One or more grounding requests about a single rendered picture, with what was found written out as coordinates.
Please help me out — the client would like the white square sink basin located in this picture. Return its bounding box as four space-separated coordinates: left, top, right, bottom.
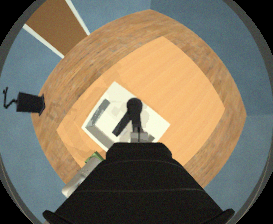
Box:
81 81 171 152

